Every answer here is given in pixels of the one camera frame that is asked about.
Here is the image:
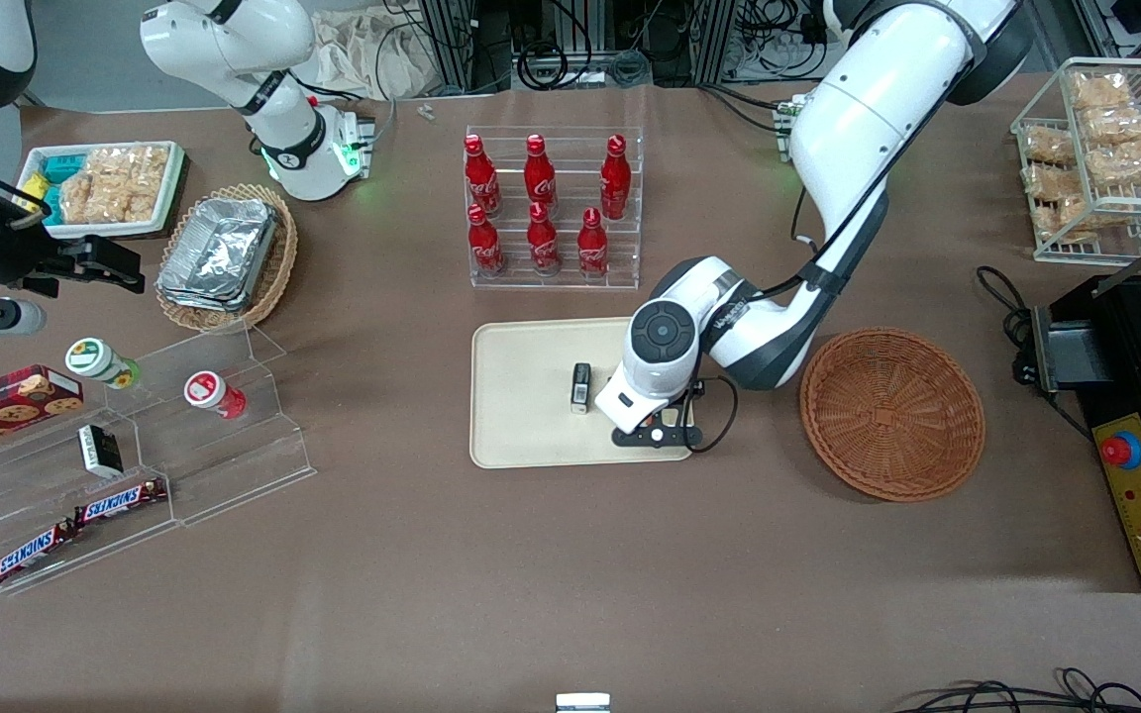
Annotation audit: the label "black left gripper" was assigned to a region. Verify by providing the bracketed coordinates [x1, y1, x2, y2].
[612, 421, 700, 451]

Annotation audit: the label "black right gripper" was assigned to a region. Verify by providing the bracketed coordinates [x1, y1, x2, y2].
[0, 213, 147, 298]

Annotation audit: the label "white rectangular snack tray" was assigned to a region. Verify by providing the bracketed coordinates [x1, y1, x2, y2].
[20, 141, 187, 240]

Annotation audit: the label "beige plastic tray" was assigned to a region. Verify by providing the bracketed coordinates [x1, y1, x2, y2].
[470, 315, 697, 469]

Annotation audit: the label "light wicker basket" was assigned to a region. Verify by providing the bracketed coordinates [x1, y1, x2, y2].
[156, 183, 299, 333]

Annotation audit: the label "brown wicker basket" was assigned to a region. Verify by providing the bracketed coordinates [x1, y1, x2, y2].
[799, 328, 986, 503]

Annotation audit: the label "bag of rice crackers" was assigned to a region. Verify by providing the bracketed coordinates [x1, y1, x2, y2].
[59, 146, 171, 225]

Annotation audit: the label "green sunflower lid cup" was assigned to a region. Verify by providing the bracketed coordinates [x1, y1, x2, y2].
[65, 338, 142, 390]

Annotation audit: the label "stacked aluminium foil trays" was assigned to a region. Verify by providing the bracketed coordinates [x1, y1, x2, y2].
[156, 198, 280, 313]

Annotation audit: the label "red lid cup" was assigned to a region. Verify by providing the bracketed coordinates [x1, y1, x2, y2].
[183, 370, 248, 420]

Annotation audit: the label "red plaid cookie box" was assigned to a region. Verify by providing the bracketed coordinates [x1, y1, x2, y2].
[0, 365, 85, 459]

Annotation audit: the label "clear acrylic bottle rack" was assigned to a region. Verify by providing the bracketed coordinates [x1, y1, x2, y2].
[465, 126, 645, 291]

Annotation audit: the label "black and white small box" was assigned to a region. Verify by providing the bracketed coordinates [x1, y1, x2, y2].
[77, 424, 125, 479]

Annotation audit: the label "red cola bottle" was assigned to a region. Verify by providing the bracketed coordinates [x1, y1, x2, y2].
[576, 207, 610, 279]
[526, 202, 561, 275]
[523, 135, 559, 217]
[464, 135, 502, 219]
[599, 135, 633, 221]
[467, 204, 507, 277]

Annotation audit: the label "snickers chocolate bar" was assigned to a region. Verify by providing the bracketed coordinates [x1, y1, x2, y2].
[0, 521, 82, 588]
[72, 479, 169, 527]

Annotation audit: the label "white cloth bag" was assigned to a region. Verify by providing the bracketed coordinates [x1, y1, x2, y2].
[311, 8, 445, 101]

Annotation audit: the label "clear bag of fried snacks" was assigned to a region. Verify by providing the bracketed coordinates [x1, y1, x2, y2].
[1023, 163, 1087, 200]
[1071, 71, 1132, 111]
[1086, 139, 1141, 188]
[1081, 104, 1141, 146]
[1034, 197, 1098, 245]
[1021, 127, 1077, 165]

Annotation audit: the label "black metal appliance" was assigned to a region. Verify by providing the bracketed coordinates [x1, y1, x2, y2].
[1030, 269, 1141, 595]

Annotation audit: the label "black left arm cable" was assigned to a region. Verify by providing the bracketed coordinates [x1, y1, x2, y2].
[681, 183, 893, 456]

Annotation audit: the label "coiled black cable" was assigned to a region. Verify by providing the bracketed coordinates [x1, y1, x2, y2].
[516, 40, 572, 92]

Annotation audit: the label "black power cable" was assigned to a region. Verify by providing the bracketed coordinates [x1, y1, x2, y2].
[976, 265, 1094, 443]

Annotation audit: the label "aluminium profile frame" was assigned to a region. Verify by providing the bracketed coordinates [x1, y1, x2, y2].
[417, 0, 517, 96]

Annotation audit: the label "black floor cables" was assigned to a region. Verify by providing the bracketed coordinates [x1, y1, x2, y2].
[892, 667, 1141, 713]

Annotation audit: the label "white wire basket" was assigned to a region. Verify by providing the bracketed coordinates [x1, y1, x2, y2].
[1011, 57, 1141, 265]

